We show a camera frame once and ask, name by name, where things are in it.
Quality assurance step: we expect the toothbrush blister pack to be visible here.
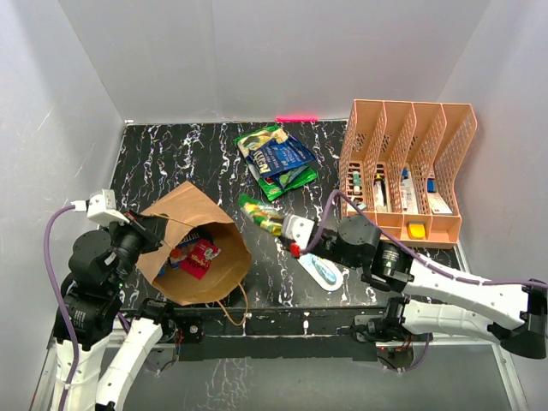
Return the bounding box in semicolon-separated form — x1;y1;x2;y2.
298;254;343;292

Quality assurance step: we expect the aluminium rail frame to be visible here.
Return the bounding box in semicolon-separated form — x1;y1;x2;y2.
32;257;545;410

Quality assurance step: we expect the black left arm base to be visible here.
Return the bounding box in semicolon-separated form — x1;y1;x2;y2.
132;298;204;345

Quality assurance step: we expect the brown paper bag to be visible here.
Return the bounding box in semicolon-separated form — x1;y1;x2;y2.
136;182;252;306

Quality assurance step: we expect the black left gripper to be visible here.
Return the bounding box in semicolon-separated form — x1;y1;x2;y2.
104;205;169;290

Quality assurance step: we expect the yellow item in organizer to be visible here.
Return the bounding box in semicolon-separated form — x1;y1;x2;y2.
407;221;426;240

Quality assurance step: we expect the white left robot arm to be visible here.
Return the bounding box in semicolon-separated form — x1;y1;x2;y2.
51;211;177;410

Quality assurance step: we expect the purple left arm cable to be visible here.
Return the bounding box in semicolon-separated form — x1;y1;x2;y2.
45;204;86;411

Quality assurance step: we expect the red snack packet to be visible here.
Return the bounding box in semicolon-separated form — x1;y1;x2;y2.
178;239;221;280

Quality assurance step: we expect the dark blue potato chips bag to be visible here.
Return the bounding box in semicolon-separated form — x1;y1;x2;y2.
238;128;315;178

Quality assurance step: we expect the blue Burts chips bag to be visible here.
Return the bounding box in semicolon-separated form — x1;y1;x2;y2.
271;165;308;189

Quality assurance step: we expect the yellow green snack bag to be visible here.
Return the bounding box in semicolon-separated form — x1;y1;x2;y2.
239;194;284;236

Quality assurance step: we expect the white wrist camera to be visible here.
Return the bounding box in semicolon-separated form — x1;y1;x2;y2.
70;189;129;227
280;214;316;258

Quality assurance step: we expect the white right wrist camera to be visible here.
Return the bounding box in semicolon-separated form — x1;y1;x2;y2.
280;214;316;258

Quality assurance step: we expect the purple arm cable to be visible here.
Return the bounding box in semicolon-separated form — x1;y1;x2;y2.
306;190;548;373
45;204;86;411

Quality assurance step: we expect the orange plastic file organizer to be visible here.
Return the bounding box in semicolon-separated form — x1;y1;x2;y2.
338;99;477;248

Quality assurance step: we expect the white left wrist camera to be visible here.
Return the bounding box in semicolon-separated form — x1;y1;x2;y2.
70;189;129;227

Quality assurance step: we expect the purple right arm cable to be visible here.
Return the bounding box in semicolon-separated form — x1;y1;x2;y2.
306;190;548;373

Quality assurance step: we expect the green cassava chips bag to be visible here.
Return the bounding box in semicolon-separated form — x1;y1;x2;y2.
234;125;317;201

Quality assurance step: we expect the blue sweet chilli chips bag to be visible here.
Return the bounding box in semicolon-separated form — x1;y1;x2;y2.
158;228;214;277

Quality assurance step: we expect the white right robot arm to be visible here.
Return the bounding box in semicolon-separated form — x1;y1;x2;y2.
296;215;547;360

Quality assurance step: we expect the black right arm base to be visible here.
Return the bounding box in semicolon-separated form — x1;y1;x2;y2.
350;314;433;352

